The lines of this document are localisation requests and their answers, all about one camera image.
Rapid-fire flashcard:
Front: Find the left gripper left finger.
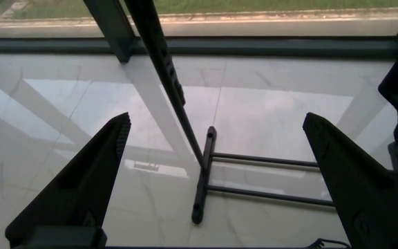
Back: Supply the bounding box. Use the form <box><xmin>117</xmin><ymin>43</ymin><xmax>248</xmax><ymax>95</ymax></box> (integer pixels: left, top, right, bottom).
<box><xmin>4</xmin><ymin>111</ymin><xmax>133</xmax><ymax>248</ymax></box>

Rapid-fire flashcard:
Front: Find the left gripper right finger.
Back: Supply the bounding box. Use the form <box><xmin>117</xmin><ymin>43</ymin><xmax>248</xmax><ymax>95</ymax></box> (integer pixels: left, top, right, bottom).
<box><xmin>302</xmin><ymin>112</ymin><xmax>398</xmax><ymax>248</ymax></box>

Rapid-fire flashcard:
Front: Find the black clothes rack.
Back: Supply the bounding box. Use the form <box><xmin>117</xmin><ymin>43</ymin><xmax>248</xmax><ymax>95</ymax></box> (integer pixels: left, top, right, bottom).
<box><xmin>122</xmin><ymin>0</ymin><xmax>398</xmax><ymax>225</ymax></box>

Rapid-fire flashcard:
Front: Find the window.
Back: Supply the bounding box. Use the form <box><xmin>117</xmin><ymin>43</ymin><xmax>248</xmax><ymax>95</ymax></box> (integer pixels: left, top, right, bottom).
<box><xmin>0</xmin><ymin>0</ymin><xmax>398</xmax><ymax>64</ymax></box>

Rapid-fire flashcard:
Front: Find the thick black cable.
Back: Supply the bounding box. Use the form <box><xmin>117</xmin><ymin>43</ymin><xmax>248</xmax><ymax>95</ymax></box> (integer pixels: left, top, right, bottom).
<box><xmin>305</xmin><ymin>237</ymin><xmax>352</xmax><ymax>249</ymax></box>

